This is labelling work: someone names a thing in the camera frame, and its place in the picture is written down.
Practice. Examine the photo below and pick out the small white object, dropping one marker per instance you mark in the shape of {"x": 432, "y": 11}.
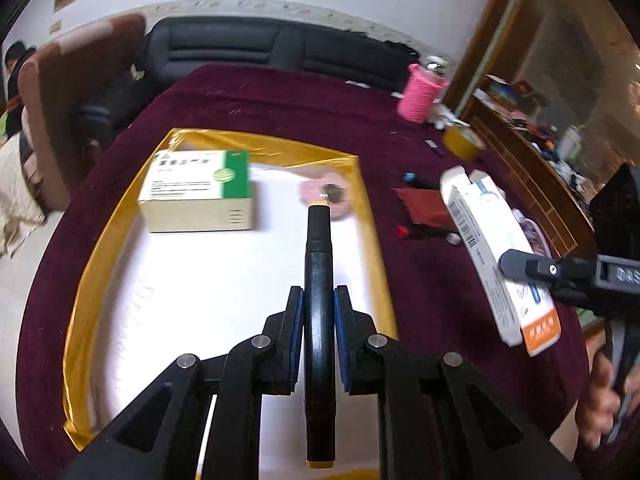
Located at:
{"x": 137, "y": 71}

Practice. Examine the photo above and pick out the small wall plate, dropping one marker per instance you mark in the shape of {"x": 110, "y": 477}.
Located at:
{"x": 55, "y": 27}

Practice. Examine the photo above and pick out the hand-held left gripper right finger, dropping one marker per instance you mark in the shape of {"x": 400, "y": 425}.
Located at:
{"x": 342, "y": 336}

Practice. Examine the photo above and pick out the black leather sofa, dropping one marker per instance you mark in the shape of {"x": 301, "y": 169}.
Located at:
{"x": 225, "y": 45}

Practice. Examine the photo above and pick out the person's right hand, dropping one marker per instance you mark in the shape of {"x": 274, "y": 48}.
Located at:
{"x": 592, "y": 420}

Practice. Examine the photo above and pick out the gold-rimmed cardboard box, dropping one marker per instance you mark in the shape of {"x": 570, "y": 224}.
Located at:
{"x": 200, "y": 285}

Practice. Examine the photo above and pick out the pink clear zipper pouch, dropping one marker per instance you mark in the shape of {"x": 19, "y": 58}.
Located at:
{"x": 535, "y": 234}

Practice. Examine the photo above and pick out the black marker blue cap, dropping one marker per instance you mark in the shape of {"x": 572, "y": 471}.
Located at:
{"x": 411, "y": 178}

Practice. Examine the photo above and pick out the maroon tablecloth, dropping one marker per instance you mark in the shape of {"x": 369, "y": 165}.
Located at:
{"x": 280, "y": 110}

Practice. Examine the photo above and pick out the white plastic object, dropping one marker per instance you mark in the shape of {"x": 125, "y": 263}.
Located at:
{"x": 447, "y": 117}

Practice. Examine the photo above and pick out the red foil packet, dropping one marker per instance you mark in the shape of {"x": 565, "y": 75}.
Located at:
{"x": 425, "y": 205}

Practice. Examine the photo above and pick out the brown armchair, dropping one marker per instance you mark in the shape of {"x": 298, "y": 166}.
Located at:
{"x": 50, "y": 120}

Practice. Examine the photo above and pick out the clear bottle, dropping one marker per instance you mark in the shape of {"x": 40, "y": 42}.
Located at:
{"x": 436, "y": 64}

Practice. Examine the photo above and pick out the wooden display cabinet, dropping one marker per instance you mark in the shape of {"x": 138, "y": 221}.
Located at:
{"x": 505, "y": 30}

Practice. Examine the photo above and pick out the pink yarn ball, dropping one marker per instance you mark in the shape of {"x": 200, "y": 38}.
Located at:
{"x": 341, "y": 207}

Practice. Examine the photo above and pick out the yellow tape roll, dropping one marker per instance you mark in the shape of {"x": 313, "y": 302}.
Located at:
{"x": 462, "y": 142}

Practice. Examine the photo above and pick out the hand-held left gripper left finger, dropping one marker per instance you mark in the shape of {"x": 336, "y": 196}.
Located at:
{"x": 296, "y": 336}

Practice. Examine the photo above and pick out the black marker yellow caps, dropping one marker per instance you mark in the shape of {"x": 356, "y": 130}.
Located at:
{"x": 320, "y": 270}

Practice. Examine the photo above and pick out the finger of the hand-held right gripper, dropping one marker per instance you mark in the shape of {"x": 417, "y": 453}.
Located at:
{"x": 550, "y": 267}

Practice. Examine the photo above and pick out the green white medicine box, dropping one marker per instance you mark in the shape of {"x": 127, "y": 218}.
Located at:
{"x": 190, "y": 180}

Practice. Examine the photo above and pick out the white blue orange medicine box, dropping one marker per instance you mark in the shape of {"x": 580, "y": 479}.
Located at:
{"x": 480, "y": 230}

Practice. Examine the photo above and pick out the beige patterned cloth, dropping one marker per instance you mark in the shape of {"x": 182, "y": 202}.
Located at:
{"x": 17, "y": 185}

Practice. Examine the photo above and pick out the colourful cardboard box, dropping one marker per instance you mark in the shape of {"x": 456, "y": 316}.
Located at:
{"x": 507, "y": 89}

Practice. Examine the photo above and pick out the black marker red cap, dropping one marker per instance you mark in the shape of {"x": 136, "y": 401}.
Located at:
{"x": 403, "y": 232}

